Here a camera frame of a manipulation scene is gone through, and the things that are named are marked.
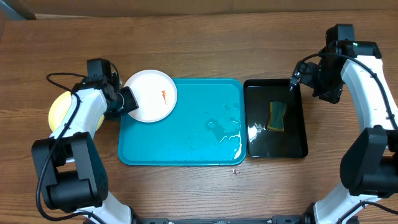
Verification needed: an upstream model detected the white plate with sauce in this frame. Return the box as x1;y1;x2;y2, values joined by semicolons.
124;70;178;123

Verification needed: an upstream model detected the green yellow sponge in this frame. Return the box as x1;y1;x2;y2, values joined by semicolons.
267;101;287;132

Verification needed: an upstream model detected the yellow plate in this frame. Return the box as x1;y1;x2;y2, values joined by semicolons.
49;88;108;138

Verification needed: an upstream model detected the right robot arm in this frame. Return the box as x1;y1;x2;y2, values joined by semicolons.
290;24;397;223

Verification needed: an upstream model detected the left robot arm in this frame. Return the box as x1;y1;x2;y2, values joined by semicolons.
32;76;141;223

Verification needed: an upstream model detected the black tray with water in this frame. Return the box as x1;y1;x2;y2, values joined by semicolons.
243;79;308;158

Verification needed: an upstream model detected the teal plastic tray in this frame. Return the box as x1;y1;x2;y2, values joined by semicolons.
118;78;246;166

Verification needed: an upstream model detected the small debris on table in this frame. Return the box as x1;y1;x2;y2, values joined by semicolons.
231;166;240;175

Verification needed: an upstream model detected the dark object top left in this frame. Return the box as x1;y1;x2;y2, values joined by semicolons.
1;0;36;20

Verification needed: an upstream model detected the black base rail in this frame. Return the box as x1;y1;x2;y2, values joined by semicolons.
133;215;302;224

